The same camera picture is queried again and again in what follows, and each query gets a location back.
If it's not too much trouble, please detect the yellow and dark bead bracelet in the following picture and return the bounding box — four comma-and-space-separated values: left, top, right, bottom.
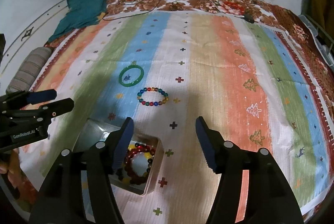
114, 142, 157, 187

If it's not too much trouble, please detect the green jade bangle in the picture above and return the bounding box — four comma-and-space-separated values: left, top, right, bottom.
118, 65, 144, 87

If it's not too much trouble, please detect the multicolour small bead bracelet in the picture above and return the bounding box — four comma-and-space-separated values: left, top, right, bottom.
136, 86, 169, 106

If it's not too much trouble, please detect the person's left hand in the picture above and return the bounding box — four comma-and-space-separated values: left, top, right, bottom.
1, 149, 21, 188

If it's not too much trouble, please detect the striped grey rolled cloth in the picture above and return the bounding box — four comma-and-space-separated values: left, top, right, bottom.
6, 47, 53, 95

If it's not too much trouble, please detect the silver metal tin box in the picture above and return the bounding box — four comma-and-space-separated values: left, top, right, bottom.
74, 118, 163, 196

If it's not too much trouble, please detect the teal cloth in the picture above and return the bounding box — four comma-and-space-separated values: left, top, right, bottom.
48, 0, 107, 43

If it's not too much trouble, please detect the striped colourful mat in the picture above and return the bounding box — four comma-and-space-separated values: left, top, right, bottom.
20, 12, 333, 223

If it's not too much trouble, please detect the clear plastic bin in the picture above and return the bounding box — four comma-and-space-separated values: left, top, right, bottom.
298, 15, 333, 71

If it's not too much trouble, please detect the floral brown bedsheet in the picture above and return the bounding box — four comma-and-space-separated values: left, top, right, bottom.
44, 0, 334, 141

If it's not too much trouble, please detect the black charger plug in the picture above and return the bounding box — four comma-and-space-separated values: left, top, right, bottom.
242, 13, 255, 24

